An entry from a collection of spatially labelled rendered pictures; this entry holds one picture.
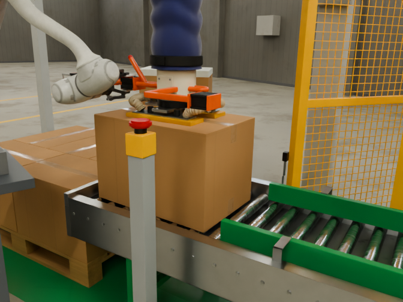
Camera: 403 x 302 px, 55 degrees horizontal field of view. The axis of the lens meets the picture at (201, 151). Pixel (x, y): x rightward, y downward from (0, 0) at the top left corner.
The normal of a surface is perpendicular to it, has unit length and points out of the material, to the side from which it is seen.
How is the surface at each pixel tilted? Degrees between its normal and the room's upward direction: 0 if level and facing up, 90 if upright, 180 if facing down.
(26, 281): 0
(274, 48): 90
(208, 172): 90
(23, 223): 90
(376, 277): 90
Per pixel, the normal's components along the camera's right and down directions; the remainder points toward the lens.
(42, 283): 0.02, -0.96
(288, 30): -0.79, 0.16
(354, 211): -0.53, 0.23
